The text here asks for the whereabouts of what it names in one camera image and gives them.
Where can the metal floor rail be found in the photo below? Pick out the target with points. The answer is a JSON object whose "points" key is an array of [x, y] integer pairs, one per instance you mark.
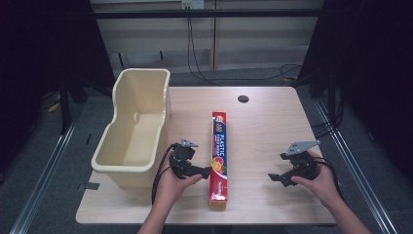
{"points": [[42, 175], [354, 165]]}

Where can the person's right hand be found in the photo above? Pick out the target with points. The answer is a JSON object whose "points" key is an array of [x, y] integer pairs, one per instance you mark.
{"points": [[319, 185]]}

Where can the cream plastic bin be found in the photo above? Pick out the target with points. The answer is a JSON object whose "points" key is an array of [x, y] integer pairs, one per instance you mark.
{"points": [[139, 130]]}

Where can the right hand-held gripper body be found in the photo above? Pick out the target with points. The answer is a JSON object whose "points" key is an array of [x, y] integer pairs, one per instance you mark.
{"points": [[301, 159]]}

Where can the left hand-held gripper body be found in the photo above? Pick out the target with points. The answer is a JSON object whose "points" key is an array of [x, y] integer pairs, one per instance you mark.
{"points": [[182, 155]]}

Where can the black horizontal bar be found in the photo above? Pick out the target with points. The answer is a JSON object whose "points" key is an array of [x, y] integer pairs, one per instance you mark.
{"points": [[207, 13]]}

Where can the person's left hand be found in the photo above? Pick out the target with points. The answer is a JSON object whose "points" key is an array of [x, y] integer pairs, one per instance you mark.
{"points": [[173, 188]]}

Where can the black metal stand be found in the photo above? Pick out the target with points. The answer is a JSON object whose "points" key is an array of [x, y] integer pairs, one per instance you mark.
{"points": [[331, 97], [65, 107]]}

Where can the red plastic wrap box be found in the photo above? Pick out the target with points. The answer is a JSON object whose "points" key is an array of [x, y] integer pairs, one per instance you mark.
{"points": [[218, 152]]}

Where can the white wall outlet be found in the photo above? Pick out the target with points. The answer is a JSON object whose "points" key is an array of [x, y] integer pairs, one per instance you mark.
{"points": [[193, 4]]}

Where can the black table grommet hole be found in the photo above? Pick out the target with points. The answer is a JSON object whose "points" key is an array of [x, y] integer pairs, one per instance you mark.
{"points": [[243, 98]]}

